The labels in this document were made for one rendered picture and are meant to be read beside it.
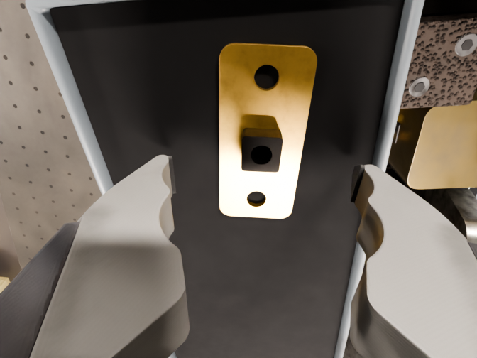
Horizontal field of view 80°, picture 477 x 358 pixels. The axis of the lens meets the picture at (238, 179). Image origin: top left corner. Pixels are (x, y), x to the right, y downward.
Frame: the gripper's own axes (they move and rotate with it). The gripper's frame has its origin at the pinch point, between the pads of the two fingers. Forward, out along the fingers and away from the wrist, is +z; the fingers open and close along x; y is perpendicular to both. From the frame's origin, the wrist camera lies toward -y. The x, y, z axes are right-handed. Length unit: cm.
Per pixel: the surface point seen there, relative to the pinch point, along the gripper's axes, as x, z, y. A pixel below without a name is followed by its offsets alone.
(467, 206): 19.0, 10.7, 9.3
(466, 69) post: 11.9, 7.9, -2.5
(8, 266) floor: -160, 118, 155
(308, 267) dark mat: 3.4, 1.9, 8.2
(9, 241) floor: -150, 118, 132
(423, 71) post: 9.5, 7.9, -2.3
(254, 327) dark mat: 0.5, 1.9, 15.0
